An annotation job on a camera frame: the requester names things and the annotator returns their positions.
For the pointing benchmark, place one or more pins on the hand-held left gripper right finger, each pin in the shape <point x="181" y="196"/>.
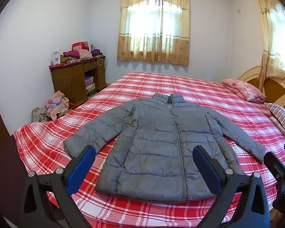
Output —
<point x="207" y="168"/>

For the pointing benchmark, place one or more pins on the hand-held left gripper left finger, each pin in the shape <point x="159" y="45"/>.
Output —
<point x="82" y="168"/>

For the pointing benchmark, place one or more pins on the grey puffer jacket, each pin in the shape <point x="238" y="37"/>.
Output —
<point x="152" y="135"/>

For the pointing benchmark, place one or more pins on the pile of pastel clothes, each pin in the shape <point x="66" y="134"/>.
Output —
<point x="57" y="104"/>

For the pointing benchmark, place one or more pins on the pale pink folded clothes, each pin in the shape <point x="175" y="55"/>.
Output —
<point x="84" y="54"/>

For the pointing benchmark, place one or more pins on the magenta folded clothes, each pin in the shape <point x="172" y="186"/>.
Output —
<point x="71" y="53"/>

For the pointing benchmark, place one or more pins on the purple folded clothes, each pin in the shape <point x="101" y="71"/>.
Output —
<point x="96" y="52"/>

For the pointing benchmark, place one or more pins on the striped pillow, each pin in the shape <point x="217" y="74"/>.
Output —
<point x="282" y="116"/>

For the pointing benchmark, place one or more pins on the wooden headboard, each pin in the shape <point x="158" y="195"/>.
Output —
<point x="277" y="92"/>

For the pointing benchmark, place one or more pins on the patterned grey bag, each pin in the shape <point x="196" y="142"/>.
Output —
<point x="39" y="114"/>

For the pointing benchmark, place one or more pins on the pink floral folded quilt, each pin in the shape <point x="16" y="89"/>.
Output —
<point x="247" y="89"/>

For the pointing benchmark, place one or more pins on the yellow box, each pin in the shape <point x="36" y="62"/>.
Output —
<point x="90" y="87"/>

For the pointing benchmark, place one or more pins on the red plaid bed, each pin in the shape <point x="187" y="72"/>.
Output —
<point x="192" y="87"/>

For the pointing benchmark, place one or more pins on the dark wooden door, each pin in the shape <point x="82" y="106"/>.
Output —
<point x="0" y="159"/>

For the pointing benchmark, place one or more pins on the brown wooden desk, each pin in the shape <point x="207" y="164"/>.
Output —
<point x="66" y="83"/>

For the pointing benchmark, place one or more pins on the purple box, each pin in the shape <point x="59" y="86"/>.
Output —
<point x="89" y="80"/>

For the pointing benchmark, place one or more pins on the yellow window curtain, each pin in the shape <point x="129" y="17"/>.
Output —
<point x="133" y="49"/>
<point x="266" y="40"/>

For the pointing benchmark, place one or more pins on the white box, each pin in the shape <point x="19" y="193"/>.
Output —
<point x="56" y="57"/>

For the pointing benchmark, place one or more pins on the red box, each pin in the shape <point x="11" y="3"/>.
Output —
<point x="79" y="45"/>

